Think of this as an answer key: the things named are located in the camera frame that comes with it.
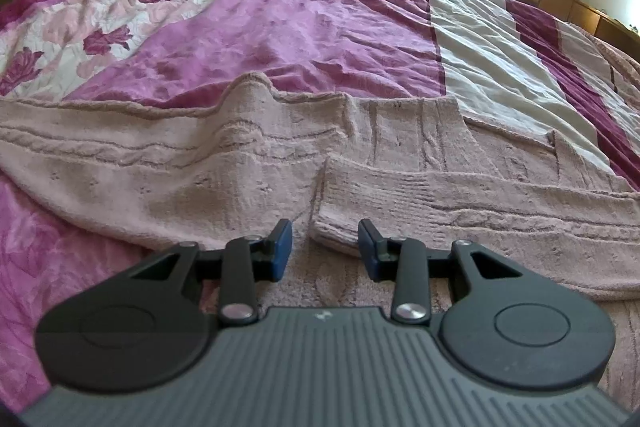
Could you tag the purple floral bedspread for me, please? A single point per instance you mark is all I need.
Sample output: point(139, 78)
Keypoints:
point(300, 32)

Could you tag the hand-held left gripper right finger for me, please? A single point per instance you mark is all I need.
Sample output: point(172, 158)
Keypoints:
point(367, 252)

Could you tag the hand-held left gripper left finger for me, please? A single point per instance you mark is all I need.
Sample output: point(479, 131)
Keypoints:
point(281, 252)

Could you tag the pink knit sweater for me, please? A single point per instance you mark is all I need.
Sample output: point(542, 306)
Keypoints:
point(150, 167)

